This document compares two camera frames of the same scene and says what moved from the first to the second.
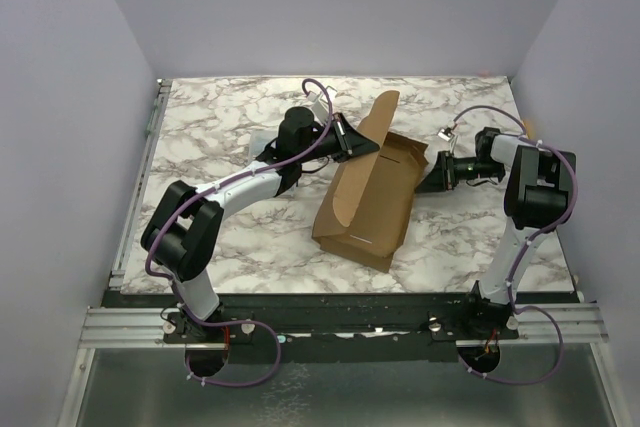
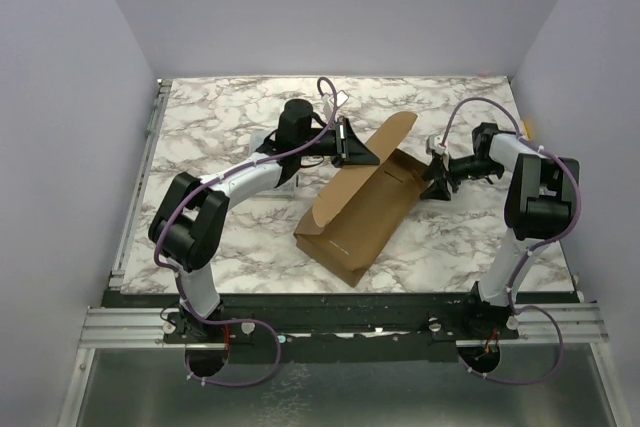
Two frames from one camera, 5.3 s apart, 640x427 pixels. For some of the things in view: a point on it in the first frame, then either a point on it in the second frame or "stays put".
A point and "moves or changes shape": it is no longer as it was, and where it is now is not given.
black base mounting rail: (342, 328) stays put
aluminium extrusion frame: (114, 327) stays put
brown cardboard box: (366, 206) moves or changes shape
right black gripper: (446, 170) stays put
